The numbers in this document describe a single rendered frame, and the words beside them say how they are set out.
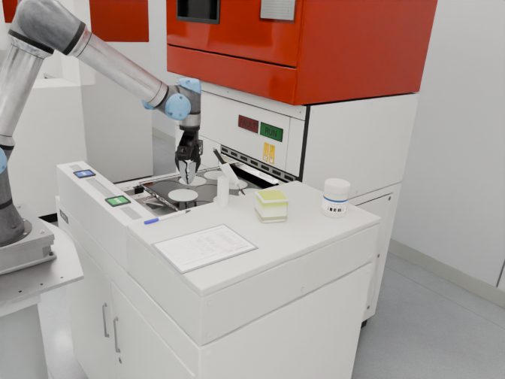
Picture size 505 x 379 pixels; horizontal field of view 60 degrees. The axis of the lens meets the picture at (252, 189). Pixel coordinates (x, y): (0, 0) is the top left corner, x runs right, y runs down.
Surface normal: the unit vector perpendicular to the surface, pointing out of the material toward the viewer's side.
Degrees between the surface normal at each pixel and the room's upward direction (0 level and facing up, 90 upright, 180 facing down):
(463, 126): 90
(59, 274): 0
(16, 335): 90
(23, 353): 90
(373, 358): 0
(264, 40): 90
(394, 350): 0
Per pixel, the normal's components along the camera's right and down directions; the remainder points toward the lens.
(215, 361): 0.64, 0.33
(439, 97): -0.76, 0.20
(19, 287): 0.06, -0.93
